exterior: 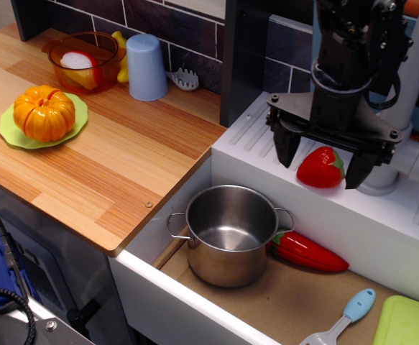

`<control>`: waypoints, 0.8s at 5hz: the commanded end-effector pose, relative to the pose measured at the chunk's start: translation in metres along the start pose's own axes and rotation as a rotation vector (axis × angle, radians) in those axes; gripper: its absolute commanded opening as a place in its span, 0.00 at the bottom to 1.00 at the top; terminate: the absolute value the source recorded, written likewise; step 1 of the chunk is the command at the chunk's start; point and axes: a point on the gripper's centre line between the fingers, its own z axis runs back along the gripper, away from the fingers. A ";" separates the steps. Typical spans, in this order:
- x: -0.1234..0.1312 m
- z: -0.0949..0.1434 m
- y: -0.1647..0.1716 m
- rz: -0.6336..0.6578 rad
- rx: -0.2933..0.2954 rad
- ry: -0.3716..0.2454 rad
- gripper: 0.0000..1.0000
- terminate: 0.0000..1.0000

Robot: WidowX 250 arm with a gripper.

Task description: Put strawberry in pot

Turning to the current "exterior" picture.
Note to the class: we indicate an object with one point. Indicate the black metal gripper body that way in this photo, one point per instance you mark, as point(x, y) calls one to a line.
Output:
point(334, 114)

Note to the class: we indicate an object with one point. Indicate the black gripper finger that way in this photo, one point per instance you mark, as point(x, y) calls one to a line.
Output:
point(286, 145)
point(359, 168)

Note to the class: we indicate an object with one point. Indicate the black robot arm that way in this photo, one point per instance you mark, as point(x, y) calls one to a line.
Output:
point(363, 44)

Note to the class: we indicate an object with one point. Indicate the red toy strawberry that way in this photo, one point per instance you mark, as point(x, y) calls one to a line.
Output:
point(322, 168)

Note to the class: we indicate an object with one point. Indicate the stainless steel pot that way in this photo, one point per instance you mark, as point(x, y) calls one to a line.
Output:
point(229, 228)

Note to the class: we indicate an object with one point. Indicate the red toy chili pepper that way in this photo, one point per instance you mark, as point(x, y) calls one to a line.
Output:
point(296, 248)

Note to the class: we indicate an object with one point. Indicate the light blue plastic cup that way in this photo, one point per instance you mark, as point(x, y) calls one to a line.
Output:
point(147, 78)

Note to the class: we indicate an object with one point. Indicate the green cutting board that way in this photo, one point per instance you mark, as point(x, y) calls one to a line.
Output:
point(398, 322)

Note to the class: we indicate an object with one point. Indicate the yellow toy utensil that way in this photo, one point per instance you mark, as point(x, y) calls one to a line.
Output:
point(123, 74)

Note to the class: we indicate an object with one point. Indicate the orange transparent bowl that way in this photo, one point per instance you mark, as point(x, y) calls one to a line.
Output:
point(101, 46)

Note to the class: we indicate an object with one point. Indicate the red white toy fruit slice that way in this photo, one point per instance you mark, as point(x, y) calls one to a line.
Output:
point(81, 68)

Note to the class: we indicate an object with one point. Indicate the orange toy pumpkin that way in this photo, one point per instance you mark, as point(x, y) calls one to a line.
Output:
point(44, 113)

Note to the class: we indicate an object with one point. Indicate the black oven door knob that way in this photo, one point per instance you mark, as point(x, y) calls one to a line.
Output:
point(78, 318)

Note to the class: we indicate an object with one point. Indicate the light green plate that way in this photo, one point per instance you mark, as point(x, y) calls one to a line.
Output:
point(10, 132)

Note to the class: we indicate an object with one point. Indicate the blue handled white spatula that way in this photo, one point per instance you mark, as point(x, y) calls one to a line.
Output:
point(358, 306)

